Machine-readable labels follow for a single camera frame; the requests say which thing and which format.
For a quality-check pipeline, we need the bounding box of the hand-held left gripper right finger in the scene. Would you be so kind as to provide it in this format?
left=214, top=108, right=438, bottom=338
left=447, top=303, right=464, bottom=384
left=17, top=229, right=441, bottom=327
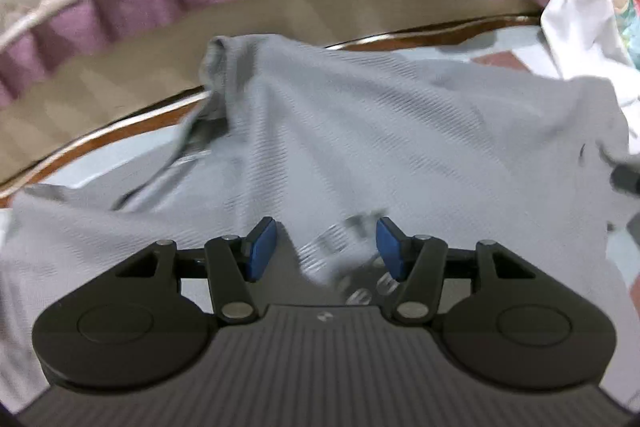
left=375, top=216, right=537, bottom=324

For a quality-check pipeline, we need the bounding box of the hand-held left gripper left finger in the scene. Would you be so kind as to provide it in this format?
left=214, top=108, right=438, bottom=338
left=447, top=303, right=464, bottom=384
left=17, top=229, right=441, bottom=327
left=114, top=216, right=277, bottom=324

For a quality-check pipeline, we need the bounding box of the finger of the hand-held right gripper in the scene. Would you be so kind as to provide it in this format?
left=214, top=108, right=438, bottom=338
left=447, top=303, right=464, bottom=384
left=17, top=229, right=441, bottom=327
left=609, top=161, right=640, bottom=198

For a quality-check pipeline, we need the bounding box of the grey ribbed shirt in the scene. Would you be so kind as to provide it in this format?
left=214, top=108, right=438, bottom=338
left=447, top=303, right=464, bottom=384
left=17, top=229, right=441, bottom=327
left=0, top=34, right=632, bottom=413

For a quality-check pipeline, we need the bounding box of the white printed cloth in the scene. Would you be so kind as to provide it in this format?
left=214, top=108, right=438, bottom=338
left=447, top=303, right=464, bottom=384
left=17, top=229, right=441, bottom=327
left=540, top=0, right=640, bottom=108

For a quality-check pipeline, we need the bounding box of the checked printed floor rug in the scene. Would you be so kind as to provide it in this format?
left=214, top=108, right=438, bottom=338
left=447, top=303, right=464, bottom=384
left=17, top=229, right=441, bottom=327
left=0, top=19, right=640, bottom=408

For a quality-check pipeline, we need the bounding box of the beige bed frame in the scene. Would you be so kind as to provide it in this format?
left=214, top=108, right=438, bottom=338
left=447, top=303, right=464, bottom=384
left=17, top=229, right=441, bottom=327
left=0, top=0, right=546, bottom=200

